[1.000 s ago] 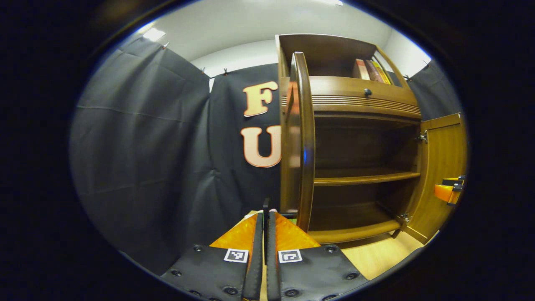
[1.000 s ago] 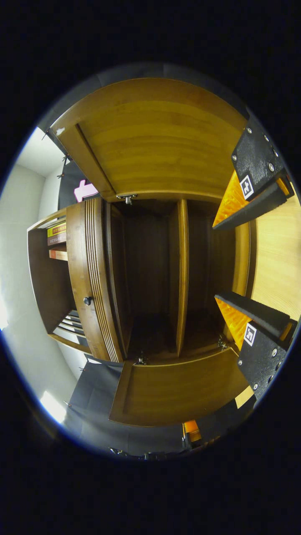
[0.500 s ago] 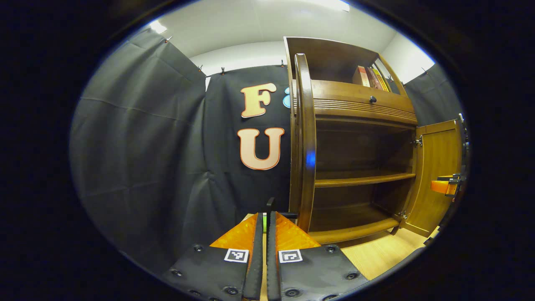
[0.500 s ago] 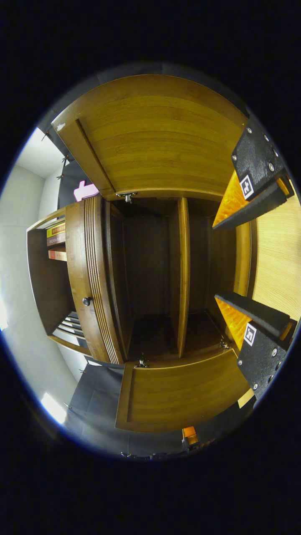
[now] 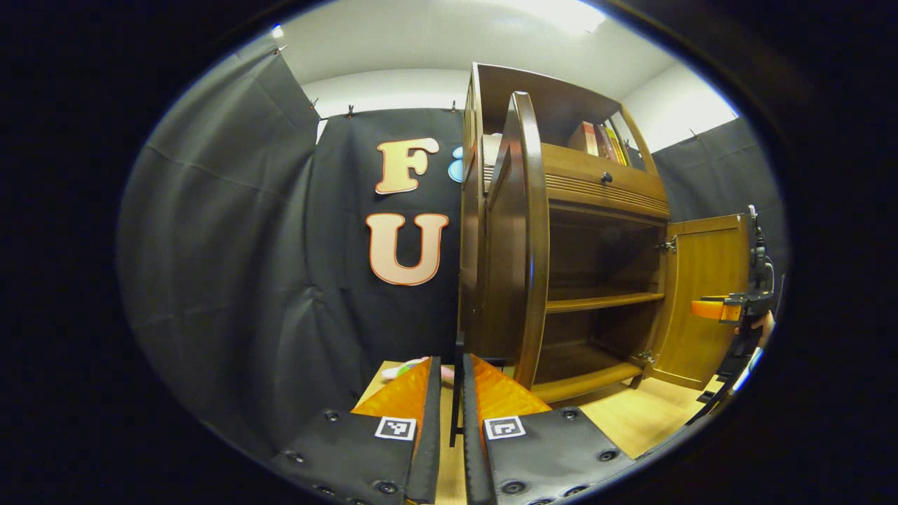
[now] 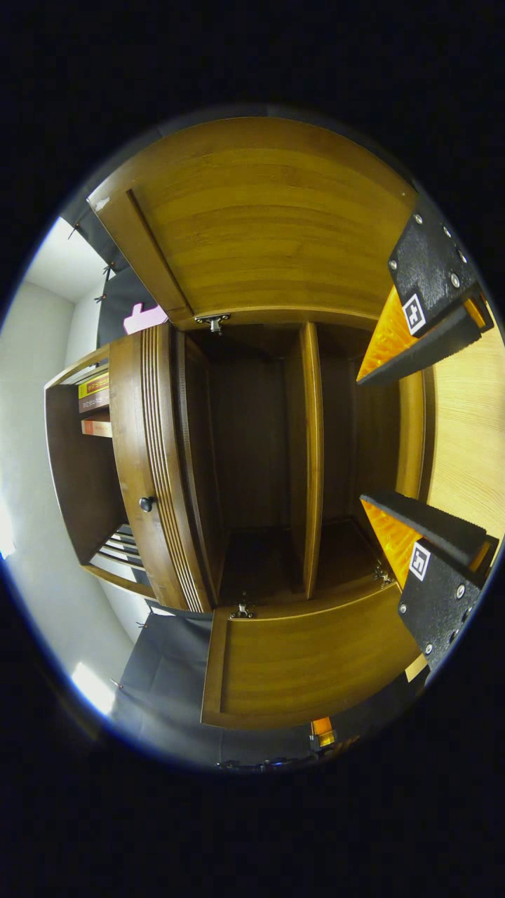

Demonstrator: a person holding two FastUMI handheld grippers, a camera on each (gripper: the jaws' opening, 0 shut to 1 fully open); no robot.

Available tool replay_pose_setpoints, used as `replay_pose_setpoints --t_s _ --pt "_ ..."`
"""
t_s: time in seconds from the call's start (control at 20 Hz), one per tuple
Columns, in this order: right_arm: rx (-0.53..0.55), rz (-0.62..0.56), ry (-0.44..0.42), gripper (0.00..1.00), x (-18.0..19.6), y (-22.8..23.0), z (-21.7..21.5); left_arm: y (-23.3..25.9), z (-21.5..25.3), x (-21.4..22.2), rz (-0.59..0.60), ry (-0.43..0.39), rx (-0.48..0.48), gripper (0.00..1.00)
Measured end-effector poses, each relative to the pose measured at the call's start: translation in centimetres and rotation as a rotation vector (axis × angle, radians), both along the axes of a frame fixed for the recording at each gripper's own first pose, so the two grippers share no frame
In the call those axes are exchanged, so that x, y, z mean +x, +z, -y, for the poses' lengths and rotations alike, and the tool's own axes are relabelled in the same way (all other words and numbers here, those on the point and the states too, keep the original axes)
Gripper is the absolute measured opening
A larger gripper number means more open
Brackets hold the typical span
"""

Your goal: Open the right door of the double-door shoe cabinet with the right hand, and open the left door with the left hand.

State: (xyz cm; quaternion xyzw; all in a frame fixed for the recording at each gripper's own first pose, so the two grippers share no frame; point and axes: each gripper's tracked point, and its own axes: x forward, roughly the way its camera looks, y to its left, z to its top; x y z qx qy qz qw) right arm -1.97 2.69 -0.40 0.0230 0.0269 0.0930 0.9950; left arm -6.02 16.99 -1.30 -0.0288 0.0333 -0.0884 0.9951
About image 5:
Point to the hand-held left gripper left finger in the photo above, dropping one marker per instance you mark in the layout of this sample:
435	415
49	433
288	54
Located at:
429	449

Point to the wooden double-door shoe cabinet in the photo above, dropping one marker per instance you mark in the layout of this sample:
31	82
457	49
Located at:
582	168

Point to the silver door hinge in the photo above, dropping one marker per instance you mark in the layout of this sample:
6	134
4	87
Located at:
645	358
666	245

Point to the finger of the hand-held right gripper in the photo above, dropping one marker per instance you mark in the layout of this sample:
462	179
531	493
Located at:
712	309

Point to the dark brown slim book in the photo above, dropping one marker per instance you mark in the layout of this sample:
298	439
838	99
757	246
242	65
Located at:
605	142

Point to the pink and green object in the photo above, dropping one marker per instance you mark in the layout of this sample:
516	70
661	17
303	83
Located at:
414	368

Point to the wooden cabinet door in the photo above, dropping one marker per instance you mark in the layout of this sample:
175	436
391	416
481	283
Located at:
701	294
505	280

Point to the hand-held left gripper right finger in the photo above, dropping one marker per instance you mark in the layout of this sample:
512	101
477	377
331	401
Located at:
471	456

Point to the black backdrop cloth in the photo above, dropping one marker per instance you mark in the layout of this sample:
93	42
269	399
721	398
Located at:
231	245

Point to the wooden inner shelf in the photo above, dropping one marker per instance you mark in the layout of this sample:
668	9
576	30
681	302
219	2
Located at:
603	301

